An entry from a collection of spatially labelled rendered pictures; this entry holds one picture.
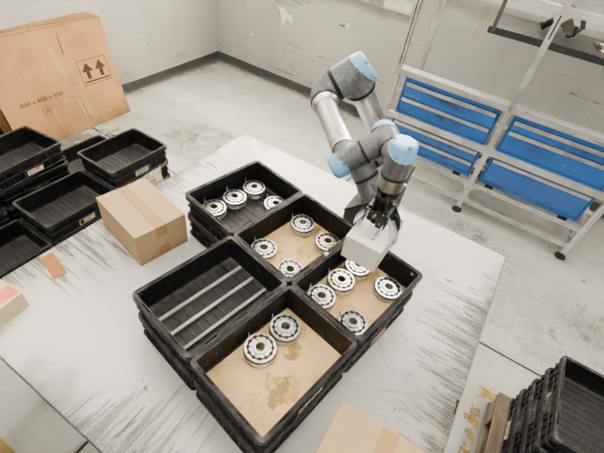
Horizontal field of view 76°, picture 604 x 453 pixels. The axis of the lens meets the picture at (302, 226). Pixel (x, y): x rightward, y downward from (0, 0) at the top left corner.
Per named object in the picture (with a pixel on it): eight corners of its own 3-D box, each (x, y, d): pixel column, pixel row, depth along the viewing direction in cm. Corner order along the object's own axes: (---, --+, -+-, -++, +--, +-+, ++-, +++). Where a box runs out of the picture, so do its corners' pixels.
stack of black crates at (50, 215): (94, 211, 249) (80, 168, 226) (127, 233, 240) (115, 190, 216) (33, 246, 223) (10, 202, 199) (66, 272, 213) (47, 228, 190)
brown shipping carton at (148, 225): (188, 241, 167) (185, 214, 156) (141, 266, 154) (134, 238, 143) (150, 205, 180) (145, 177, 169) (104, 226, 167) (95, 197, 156)
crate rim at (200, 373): (288, 288, 131) (288, 283, 129) (358, 347, 118) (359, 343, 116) (188, 365, 107) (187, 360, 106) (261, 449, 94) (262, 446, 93)
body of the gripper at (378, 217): (359, 221, 116) (369, 190, 108) (371, 207, 122) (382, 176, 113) (383, 233, 114) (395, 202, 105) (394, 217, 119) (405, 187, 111)
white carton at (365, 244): (366, 222, 138) (372, 202, 132) (396, 237, 134) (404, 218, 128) (340, 254, 125) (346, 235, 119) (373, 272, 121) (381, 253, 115)
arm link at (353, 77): (370, 155, 179) (322, 63, 137) (401, 138, 175) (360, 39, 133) (379, 173, 172) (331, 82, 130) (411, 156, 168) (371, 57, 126)
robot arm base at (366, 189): (371, 187, 187) (362, 169, 184) (395, 182, 175) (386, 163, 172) (354, 204, 179) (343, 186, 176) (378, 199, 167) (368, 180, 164)
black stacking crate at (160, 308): (231, 256, 150) (231, 235, 142) (285, 304, 137) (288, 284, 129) (137, 315, 127) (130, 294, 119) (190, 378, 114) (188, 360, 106)
